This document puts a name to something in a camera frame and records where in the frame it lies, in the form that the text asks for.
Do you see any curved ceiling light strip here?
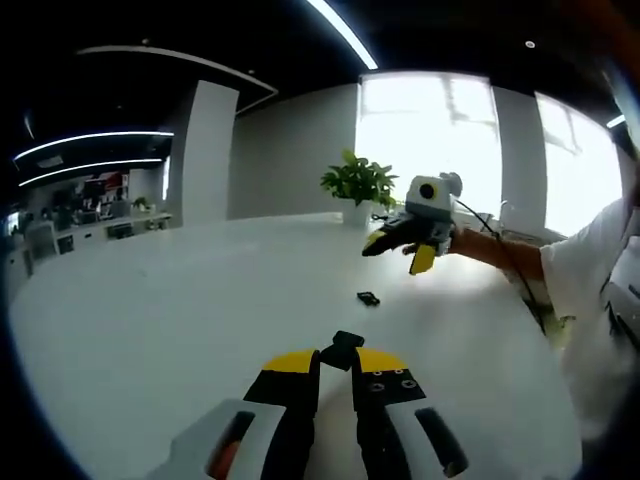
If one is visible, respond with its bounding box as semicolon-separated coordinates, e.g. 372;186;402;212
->
13;130;176;162

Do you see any row of white office desks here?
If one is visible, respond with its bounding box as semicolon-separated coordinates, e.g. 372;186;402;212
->
9;211;174;261

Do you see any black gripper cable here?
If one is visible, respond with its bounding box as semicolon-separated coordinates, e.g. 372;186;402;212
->
456;198;554;326

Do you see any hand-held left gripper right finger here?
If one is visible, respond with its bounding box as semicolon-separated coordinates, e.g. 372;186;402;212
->
349;347;472;480

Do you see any person's white shirt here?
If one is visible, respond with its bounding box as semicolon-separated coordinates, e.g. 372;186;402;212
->
538;194;640;451

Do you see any potted green plant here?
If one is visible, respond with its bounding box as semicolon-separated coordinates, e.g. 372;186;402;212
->
319;147;402;227

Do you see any grey chest device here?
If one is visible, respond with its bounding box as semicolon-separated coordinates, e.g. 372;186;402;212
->
602;249;640;347

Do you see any long ceiling light strip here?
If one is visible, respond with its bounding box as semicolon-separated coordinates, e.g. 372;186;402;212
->
306;0;380;71

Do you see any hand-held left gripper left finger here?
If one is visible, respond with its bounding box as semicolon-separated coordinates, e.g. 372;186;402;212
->
144;346;322;480

